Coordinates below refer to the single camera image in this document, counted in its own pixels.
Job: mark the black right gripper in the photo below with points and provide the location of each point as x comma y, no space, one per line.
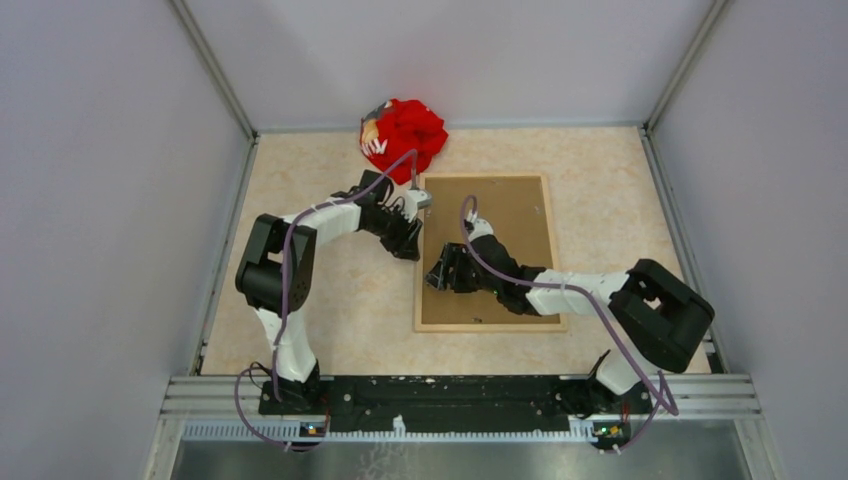
454,257

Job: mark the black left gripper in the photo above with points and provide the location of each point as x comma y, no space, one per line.
405,243

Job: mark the light wooden picture frame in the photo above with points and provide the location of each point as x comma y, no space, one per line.
489,252

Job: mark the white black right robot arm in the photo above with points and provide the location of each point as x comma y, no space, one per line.
655,320

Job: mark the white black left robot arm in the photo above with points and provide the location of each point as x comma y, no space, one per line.
276,268

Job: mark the red crumpled cloth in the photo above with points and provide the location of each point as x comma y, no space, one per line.
395,127

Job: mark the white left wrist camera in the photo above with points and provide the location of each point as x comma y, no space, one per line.
415,200

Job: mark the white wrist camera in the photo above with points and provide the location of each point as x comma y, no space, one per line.
415,200
477,227

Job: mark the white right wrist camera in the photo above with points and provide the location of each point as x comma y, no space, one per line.
477,227

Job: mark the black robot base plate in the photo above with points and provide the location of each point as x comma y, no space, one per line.
572,395

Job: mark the aluminium rail front edge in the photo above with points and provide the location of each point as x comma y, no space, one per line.
226,407

